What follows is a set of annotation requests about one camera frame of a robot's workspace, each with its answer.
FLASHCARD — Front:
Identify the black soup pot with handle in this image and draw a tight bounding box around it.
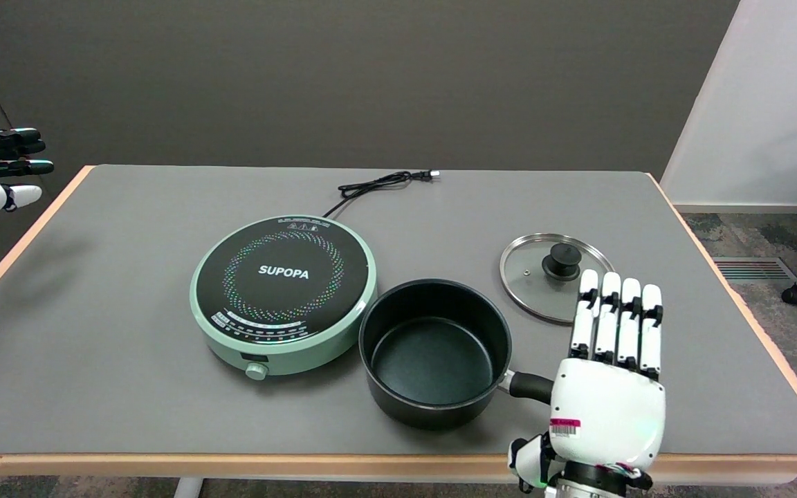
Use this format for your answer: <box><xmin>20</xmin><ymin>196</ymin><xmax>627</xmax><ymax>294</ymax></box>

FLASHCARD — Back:
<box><xmin>358</xmin><ymin>279</ymin><xmax>556</xmax><ymax>431</ymax></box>

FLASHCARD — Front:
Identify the black power cord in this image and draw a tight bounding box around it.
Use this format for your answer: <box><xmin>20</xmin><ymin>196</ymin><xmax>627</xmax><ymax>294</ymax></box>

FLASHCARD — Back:
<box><xmin>322</xmin><ymin>170</ymin><xmax>440</xmax><ymax>219</ymax></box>

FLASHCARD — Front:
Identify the glass pot lid black knob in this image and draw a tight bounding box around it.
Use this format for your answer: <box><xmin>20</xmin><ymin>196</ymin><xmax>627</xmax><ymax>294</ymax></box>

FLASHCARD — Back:
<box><xmin>500</xmin><ymin>233</ymin><xmax>615</xmax><ymax>324</ymax></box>

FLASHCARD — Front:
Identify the metal floor vent grille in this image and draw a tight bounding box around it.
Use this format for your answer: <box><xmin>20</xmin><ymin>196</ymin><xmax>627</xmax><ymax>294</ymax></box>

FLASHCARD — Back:
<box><xmin>712</xmin><ymin>257</ymin><xmax>797</xmax><ymax>282</ymax></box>

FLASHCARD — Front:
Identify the green round induction cooker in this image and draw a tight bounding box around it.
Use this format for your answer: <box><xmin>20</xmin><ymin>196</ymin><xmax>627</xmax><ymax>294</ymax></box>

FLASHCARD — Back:
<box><xmin>190</xmin><ymin>215</ymin><xmax>378</xmax><ymax>382</ymax></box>

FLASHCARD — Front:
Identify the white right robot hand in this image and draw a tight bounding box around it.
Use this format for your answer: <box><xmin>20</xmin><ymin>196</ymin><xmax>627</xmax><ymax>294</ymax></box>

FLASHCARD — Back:
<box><xmin>507</xmin><ymin>270</ymin><xmax>666</xmax><ymax>493</ymax></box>

